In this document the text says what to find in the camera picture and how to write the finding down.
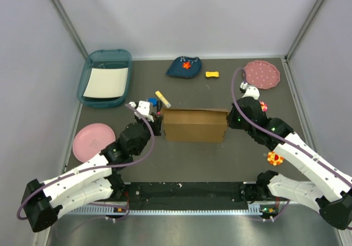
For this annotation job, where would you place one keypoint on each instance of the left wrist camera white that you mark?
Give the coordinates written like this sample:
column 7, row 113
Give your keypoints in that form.
column 144, row 109

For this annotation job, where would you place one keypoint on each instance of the aluminium frame profile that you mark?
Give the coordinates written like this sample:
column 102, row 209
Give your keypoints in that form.
column 265, row 210

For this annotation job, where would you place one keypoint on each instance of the orange yellow flower charm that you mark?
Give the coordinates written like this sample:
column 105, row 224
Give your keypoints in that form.
column 273, row 158

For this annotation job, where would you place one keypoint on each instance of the pink dotted plate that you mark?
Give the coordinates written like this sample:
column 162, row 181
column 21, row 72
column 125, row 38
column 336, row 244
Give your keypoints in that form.
column 262, row 74

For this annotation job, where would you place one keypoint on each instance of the black pink highlighter marker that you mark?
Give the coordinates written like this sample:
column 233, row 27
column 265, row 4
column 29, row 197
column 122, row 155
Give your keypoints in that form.
column 159, row 108

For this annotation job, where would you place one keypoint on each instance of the plain pink plate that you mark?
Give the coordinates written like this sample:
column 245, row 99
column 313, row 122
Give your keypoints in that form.
column 91, row 140

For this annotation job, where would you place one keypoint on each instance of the yellow bone sponge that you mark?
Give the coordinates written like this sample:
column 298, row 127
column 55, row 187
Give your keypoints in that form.
column 212, row 74

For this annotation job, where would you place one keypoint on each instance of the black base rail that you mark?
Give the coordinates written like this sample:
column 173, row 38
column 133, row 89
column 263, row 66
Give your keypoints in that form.
column 190, row 196

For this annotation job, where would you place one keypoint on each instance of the white paper sheet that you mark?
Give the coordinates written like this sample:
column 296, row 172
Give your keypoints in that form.
column 106, row 83

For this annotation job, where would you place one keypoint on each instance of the pink flower charm right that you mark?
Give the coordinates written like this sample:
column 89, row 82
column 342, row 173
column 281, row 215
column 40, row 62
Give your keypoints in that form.
column 264, row 106

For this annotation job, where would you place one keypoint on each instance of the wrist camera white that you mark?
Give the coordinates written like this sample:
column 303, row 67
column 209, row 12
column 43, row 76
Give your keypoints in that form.
column 144, row 109
column 249, row 90

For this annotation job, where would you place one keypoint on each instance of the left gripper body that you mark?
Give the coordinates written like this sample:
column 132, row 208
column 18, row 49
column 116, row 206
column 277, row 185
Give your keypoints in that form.
column 154, row 127

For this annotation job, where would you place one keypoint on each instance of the yellow pink marker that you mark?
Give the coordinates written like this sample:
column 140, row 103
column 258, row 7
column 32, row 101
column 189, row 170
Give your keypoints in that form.
column 163, row 99

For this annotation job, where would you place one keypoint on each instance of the blue small eraser block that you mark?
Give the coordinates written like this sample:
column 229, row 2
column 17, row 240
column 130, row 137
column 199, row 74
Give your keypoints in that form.
column 153, row 101

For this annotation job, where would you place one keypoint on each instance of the teal plastic bin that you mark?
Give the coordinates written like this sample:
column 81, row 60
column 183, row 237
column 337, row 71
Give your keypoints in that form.
column 105, row 59

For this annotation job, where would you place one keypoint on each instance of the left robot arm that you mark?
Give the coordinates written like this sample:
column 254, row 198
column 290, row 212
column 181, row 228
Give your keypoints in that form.
column 97, row 179

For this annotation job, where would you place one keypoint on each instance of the dark blue fish dish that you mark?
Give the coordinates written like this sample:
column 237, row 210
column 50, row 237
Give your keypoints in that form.
column 185, row 67

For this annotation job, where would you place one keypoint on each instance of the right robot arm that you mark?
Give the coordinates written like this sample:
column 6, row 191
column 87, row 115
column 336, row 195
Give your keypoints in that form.
column 328, row 191

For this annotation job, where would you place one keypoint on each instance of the brown cardboard box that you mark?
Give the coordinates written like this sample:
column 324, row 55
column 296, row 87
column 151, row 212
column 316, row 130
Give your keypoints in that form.
column 195, row 125

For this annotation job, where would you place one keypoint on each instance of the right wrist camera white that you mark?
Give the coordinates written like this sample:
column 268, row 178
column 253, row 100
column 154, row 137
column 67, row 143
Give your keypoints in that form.
column 249, row 90

